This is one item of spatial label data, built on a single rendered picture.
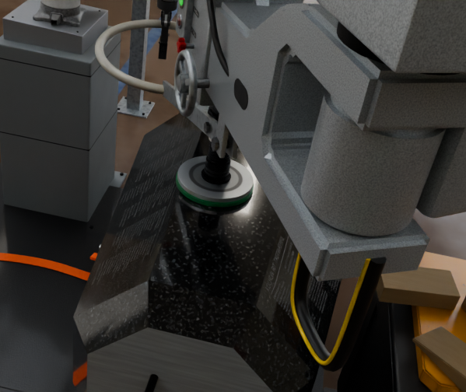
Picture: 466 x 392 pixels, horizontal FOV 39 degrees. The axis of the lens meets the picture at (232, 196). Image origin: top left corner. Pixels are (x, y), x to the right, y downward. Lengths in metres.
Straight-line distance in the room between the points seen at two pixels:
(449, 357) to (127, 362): 0.75
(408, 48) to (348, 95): 0.17
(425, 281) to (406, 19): 1.10
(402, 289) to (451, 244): 1.74
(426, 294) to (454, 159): 0.74
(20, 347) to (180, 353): 1.09
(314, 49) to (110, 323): 0.85
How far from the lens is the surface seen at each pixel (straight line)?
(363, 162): 0.97
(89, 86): 2.67
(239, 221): 1.72
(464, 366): 1.62
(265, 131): 1.21
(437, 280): 1.79
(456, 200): 1.12
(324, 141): 1.00
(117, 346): 1.56
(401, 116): 0.91
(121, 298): 1.56
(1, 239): 2.96
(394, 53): 0.78
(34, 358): 2.48
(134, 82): 2.14
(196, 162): 1.87
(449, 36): 0.80
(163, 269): 1.54
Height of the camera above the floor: 1.90
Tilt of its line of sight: 35 degrees down
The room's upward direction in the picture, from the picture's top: 10 degrees clockwise
